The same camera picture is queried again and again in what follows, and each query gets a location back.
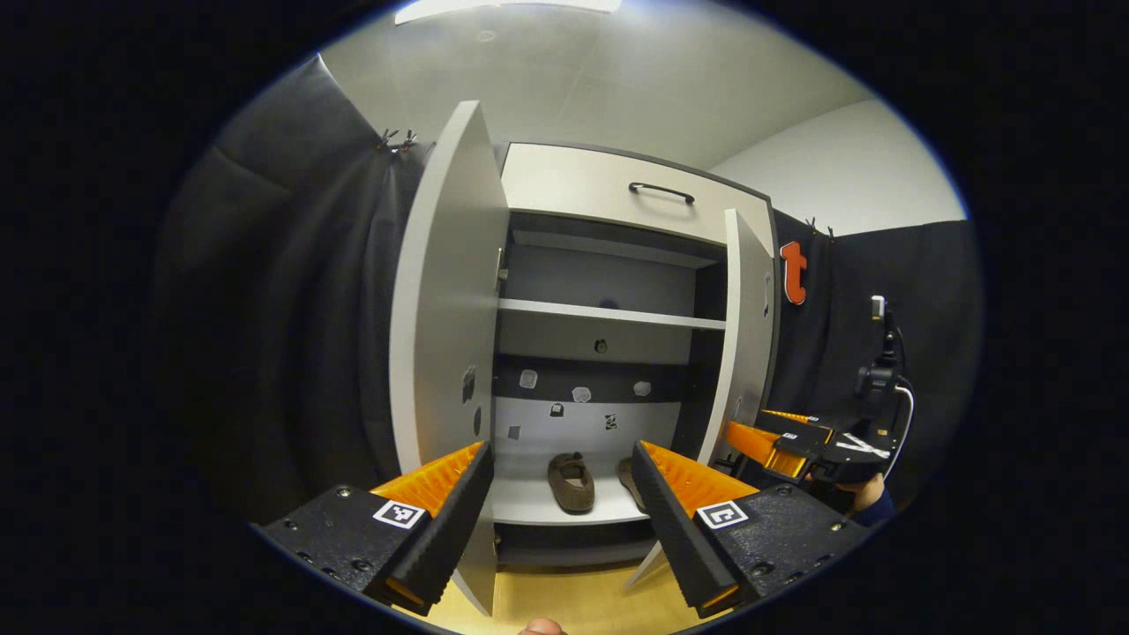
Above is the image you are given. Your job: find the brown fluffy shoe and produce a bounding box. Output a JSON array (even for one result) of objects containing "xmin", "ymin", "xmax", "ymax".
[
  {"xmin": 617, "ymin": 456, "xmax": 649, "ymax": 512},
  {"xmin": 547, "ymin": 452, "xmax": 596, "ymax": 515}
]

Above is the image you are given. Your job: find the black drawer handle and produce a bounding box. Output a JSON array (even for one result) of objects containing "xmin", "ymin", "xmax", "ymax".
[{"xmin": 628, "ymin": 182, "xmax": 696, "ymax": 205}]

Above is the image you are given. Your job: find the ceiling light panel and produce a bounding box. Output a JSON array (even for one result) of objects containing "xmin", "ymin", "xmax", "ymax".
[{"xmin": 394, "ymin": 0, "xmax": 623, "ymax": 26}]

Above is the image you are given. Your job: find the white cabinet door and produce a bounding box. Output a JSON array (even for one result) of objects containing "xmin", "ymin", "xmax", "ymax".
[
  {"xmin": 390, "ymin": 100, "xmax": 511, "ymax": 616},
  {"xmin": 626, "ymin": 208, "xmax": 777, "ymax": 590}
]

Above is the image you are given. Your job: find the white and grey shoe cabinet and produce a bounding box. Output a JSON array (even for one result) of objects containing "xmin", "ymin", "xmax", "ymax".
[{"xmin": 490, "ymin": 141, "xmax": 781, "ymax": 570}]

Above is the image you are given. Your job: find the white drawer front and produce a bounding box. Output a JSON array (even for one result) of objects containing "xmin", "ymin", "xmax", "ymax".
[{"xmin": 500, "ymin": 143, "xmax": 775, "ymax": 257}]

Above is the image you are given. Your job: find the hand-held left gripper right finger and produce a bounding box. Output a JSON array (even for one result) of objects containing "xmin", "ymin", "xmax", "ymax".
[{"xmin": 631, "ymin": 441, "xmax": 874, "ymax": 618}]

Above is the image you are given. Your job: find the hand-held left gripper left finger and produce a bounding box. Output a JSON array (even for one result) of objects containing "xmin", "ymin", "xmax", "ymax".
[{"xmin": 251, "ymin": 441, "xmax": 495, "ymax": 616}]

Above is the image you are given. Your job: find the black backdrop cloth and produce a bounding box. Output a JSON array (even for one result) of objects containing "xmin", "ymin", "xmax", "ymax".
[{"xmin": 154, "ymin": 53, "xmax": 984, "ymax": 530}]

